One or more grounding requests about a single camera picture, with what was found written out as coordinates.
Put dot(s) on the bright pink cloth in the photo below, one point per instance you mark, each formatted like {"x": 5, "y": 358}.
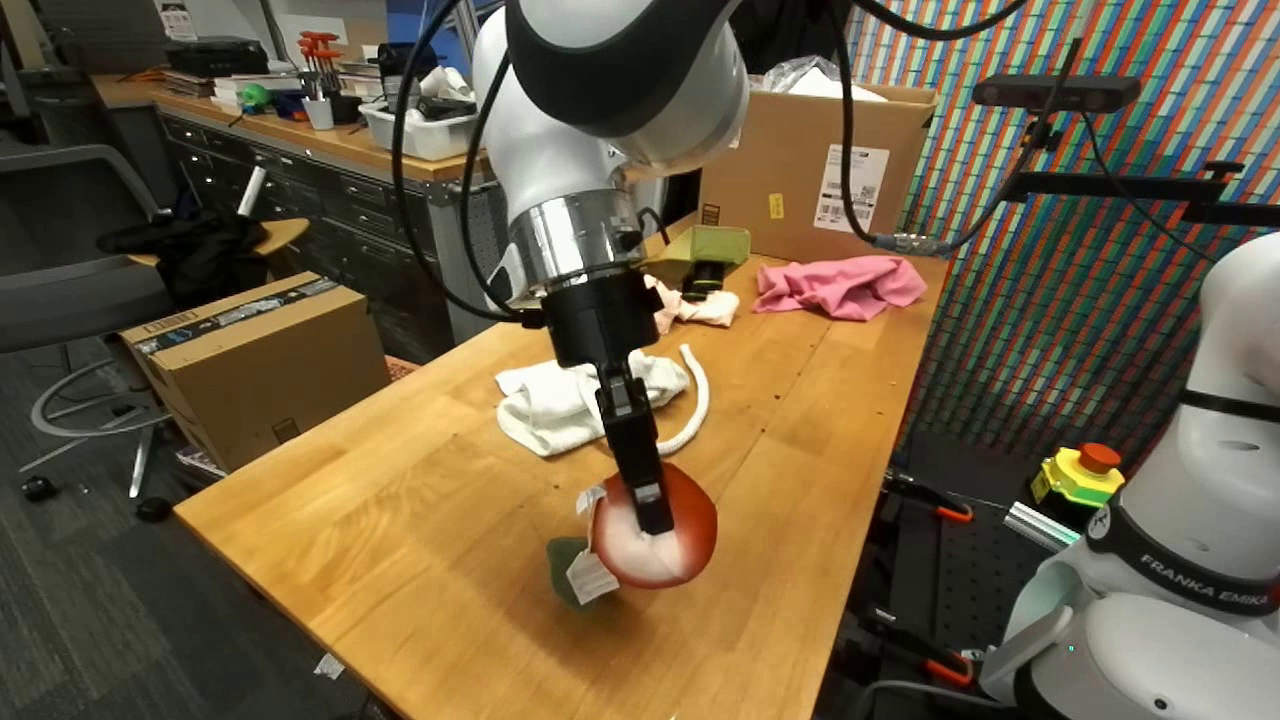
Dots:
{"x": 840, "y": 284}

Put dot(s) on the yellow red emergency stop button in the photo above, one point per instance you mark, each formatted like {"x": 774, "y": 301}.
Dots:
{"x": 1076, "y": 478}

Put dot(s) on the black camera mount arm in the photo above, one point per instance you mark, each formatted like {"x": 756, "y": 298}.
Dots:
{"x": 1107, "y": 186}

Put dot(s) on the white plastic bin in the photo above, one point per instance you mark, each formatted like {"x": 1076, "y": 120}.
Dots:
{"x": 412, "y": 135}

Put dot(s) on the green item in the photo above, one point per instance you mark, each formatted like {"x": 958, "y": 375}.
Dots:
{"x": 273, "y": 102}

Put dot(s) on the black office chair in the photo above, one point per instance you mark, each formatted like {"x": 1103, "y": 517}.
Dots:
{"x": 67, "y": 301}

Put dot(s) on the red radish plush green leaves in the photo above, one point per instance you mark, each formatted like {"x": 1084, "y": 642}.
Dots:
{"x": 681, "y": 534}

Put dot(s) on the black bag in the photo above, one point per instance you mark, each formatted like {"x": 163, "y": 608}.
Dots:
{"x": 202, "y": 252}

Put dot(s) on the cardboard box with white label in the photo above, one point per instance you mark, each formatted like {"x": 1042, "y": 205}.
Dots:
{"x": 784, "y": 147}

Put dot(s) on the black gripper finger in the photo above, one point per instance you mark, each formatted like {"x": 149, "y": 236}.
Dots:
{"x": 655, "y": 493}
{"x": 627, "y": 425}

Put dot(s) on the red tool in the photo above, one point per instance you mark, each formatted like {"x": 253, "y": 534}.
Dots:
{"x": 323, "y": 51}

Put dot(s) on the workbench with dark cabinets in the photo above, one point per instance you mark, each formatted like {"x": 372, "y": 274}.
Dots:
{"x": 306, "y": 227}

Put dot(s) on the black rack with orange clamps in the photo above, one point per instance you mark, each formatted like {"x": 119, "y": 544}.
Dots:
{"x": 932, "y": 572}

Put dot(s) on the white paper scrap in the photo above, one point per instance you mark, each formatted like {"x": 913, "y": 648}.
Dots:
{"x": 331, "y": 665}

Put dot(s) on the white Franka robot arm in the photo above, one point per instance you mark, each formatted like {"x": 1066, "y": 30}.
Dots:
{"x": 627, "y": 81}

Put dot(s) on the black device on workbench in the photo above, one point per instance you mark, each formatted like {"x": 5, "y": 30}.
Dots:
{"x": 220, "y": 57}

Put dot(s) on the blue board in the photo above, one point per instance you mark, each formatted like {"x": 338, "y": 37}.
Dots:
{"x": 412, "y": 27}

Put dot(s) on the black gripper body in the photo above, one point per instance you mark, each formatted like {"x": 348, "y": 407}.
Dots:
{"x": 600, "y": 320}

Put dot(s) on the white bottle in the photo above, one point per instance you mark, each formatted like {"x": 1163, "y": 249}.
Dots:
{"x": 319, "y": 112}

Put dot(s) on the white towel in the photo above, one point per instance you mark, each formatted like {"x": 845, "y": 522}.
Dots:
{"x": 545, "y": 407}

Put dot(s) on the pale peach shirt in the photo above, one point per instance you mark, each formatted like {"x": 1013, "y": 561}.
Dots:
{"x": 704, "y": 309}

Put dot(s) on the black bar camera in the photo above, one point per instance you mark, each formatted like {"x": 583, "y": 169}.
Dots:
{"x": 1055, "y": 93}

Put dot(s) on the cardboard box with striped tape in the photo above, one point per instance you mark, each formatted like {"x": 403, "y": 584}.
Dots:
{"x": 253, "y": 375}

